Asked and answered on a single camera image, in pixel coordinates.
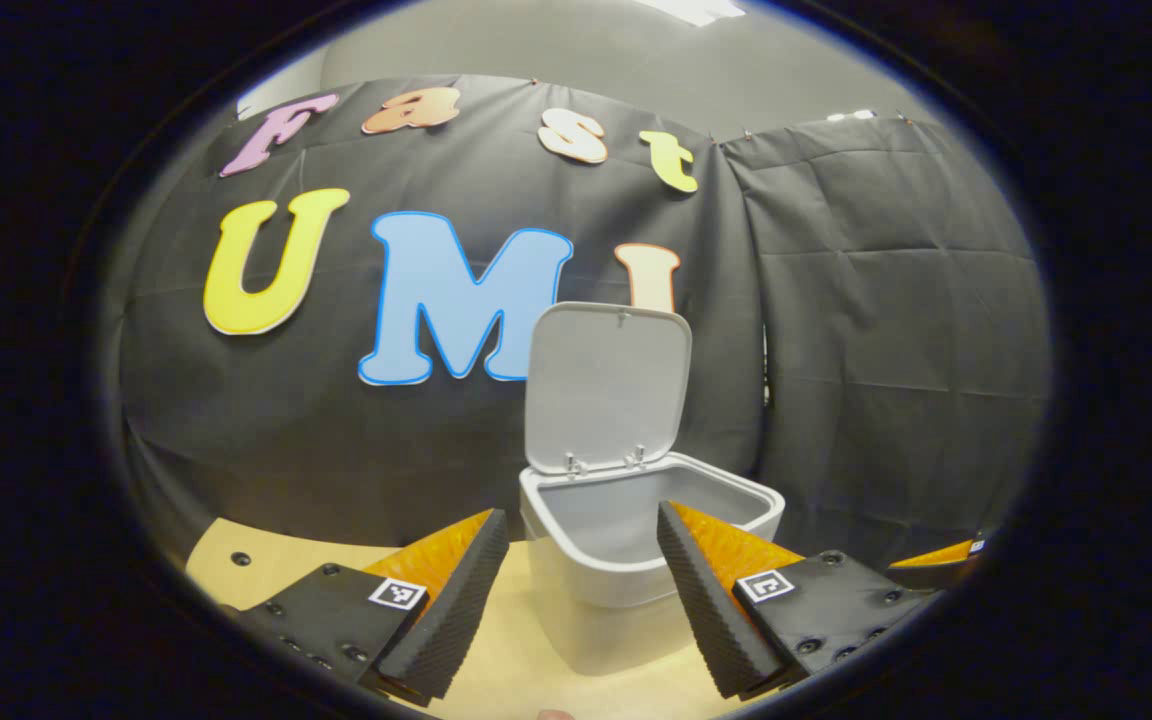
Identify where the black backdrop cloth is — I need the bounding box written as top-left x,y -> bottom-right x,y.
101,75 -> 1052,591

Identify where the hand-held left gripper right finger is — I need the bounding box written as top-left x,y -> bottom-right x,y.
656,500 -> 942,701

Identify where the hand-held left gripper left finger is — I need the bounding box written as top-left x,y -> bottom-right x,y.
221,508 -> 512,706

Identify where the long ceiling light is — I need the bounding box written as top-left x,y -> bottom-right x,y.
636,0 -> 747,27

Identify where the wooden desktop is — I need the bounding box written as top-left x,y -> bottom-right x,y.
184,517 -> 767,720

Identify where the white desktop garbage bin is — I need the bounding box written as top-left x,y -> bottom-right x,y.
519,302 -> 787,676

